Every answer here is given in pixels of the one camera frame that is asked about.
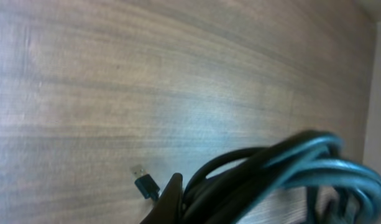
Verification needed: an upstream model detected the black USB cable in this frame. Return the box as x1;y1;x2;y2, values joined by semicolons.
129;129;381;224

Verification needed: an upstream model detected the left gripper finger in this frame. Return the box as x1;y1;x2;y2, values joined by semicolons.
139;173;183;224

